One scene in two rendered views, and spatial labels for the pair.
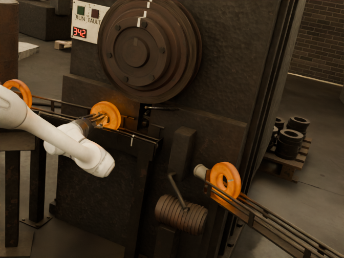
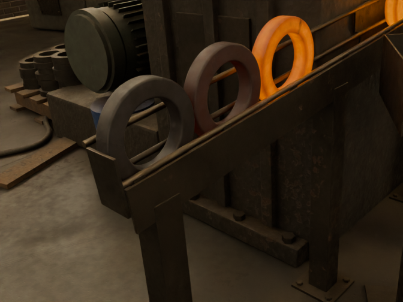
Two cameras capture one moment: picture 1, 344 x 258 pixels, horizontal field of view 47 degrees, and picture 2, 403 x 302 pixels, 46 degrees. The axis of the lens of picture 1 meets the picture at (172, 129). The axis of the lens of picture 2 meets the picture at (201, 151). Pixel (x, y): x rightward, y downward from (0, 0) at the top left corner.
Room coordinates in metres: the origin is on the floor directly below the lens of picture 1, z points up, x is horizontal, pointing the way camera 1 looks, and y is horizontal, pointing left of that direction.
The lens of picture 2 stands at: (1.67, 1.79, 0.98)
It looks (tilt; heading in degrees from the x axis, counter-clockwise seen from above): 25 degrees down; 298
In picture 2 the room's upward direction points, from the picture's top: 5 degrees counter-clockwise
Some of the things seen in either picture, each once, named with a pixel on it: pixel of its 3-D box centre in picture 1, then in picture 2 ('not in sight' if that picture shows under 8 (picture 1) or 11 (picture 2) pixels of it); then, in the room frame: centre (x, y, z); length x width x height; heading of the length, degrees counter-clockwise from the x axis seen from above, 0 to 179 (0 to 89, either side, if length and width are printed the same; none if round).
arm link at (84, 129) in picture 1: (77, 130); not in sight; (1.55, 0.40, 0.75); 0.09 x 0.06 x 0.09; 71
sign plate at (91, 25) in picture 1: (95, 24); not in sight; (1.93, 0.45, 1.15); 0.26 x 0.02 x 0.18; 71
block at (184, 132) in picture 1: (181, 153); not in sight; (1.65, -0.06, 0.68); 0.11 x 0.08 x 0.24; 161
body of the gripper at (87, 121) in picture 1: (87, 125); not in sight; (1.62, 0.38, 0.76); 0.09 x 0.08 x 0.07; 161
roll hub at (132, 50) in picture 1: (137, 51); not in sight; (1.63, 0.19, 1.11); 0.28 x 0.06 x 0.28; 71
